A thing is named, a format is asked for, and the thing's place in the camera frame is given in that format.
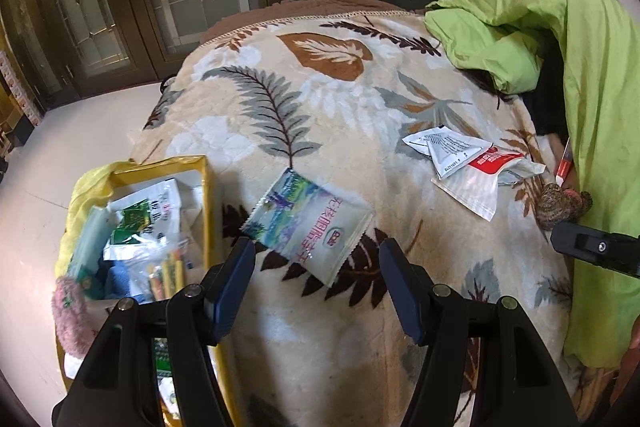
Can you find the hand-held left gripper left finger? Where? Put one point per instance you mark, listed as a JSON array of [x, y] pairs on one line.
[[234, 289]]

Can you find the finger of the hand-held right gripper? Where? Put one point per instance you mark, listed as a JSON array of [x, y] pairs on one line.
[[595, 247]]

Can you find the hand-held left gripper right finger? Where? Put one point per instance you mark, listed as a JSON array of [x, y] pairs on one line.
[[401, 292]]

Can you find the yellow storage box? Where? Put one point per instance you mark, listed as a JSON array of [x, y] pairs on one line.
[[207, 217]]

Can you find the landscape print white packet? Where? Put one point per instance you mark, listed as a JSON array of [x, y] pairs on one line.
[[307, 227]]

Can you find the white packet with green label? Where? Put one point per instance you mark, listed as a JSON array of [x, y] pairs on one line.
[[142, 214]]

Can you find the teal tissue packet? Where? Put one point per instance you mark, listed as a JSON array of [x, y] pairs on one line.
[[87, 242]]

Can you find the person's right forearm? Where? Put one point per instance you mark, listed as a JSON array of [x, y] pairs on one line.
[[629, 362]]

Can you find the clear packet of colourful sticks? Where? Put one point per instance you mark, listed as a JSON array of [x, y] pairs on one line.
[[162, 272]]

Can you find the blue cloth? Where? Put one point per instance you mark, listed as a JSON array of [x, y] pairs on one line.
[[117, 279]]

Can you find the red and white packet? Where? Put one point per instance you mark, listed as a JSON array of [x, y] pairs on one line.
[[480, 182]]

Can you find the green quilt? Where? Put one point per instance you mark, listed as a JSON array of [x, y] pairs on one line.
[[600, 107]]

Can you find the white packet with black print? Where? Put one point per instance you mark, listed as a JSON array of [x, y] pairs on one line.
[[445, 147]]

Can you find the pink fluffy pouch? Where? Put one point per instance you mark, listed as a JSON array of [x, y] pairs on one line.
[[75, 317]]

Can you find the dark cloth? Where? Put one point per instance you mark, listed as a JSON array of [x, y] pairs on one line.
[[547, 92]]

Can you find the yellow plastic bag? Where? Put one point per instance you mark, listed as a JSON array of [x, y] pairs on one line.
[[82, 192]]

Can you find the leaf print blanket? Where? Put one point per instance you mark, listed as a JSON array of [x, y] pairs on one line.
[[320, 107]]

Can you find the stack of cardboard cartons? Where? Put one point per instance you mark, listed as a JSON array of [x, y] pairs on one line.
[[15, 92]]

